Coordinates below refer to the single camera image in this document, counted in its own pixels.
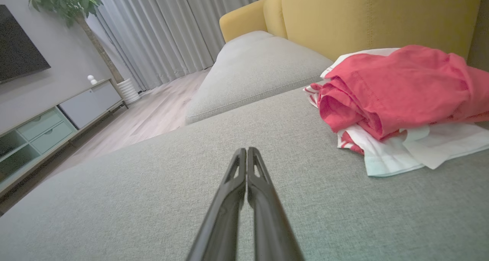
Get red shorts white stripe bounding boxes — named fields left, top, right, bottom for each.
left=319, top=45, right=489, bottom=141

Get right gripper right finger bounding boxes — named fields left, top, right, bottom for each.
left=247, top=147, right=304, bottom=261

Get red Bulls 23 jersey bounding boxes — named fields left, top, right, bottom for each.
left=304, top=48, right=489, bottom=177

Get grey sofa seat cushion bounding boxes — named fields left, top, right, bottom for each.
left=185, top=36, right=333, bottom=125
left=216, top=31, right=274, bottom=59

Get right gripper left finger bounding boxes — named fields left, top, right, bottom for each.
left=186, top=148, right=248, bottom=261

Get large grey sofa ottoman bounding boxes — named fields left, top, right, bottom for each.
left=0, top=85, right=489, bottom=261

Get black flat screen television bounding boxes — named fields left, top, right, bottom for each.
left=0, top=4, right=51, bottom=85

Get white ribbed plant pot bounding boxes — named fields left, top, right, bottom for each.
left=117, top=78, right=142, bottom=105

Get mint and grey TV cabinet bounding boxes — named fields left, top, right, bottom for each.
left=0, top=79, right=128, bottom=198

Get green potted tree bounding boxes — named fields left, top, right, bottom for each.
left=29, top=0, right=125, bottom=84

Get grey pleated curtain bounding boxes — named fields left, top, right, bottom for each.
left=86, top=0, right=275, bottom=91

